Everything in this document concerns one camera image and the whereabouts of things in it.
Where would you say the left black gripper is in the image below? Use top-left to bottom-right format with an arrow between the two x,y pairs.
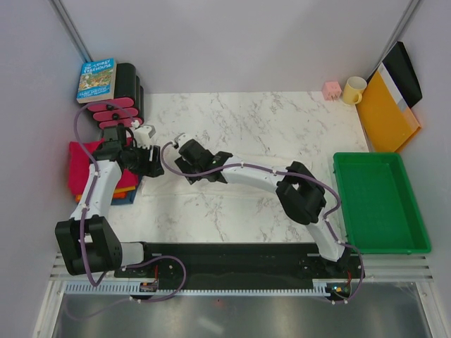
125,142 -> 164,178

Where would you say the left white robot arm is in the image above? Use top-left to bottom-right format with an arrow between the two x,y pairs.
55,125 -> 164,277

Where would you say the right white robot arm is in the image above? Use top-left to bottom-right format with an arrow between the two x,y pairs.
174,134 -> 348,277

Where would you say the blue folded t shirt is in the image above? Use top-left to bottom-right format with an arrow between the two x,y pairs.
68,171 -> 142,206

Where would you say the orange folded t shirt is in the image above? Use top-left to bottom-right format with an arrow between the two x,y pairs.
76,186 -> 137,204

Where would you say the black pink drawer organizer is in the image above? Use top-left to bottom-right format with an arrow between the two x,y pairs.
88,63 -> 144,129

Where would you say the red folded t shirt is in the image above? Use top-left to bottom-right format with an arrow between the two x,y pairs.
68,142 -> 130,180

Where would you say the blue treehouse book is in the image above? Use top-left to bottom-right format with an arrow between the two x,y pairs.
76,58 -> 117,104

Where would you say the pink plug cube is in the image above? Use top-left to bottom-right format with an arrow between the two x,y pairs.
322,81 -> 342,101

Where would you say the yellow mug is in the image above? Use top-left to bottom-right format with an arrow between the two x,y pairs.
342,76 -> 367,105

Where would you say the green plastic tray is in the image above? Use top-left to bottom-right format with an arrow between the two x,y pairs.
333,152 -> 431,255

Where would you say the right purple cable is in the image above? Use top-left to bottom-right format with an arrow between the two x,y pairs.
161,140 -> 366,306

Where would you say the purple cable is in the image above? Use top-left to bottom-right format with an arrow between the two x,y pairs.
161,140 -> 366,306
63,101 -> 187,320

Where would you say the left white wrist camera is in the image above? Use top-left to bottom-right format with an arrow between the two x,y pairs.
133,125 -> 156,149

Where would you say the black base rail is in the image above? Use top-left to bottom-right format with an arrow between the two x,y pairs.
114,243 -> 364,289

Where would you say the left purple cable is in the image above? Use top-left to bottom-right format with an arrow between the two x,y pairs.
63,101 -> 187,320

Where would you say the white slotted cable duct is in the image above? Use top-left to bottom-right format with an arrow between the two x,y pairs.
64,281 -> 338,296

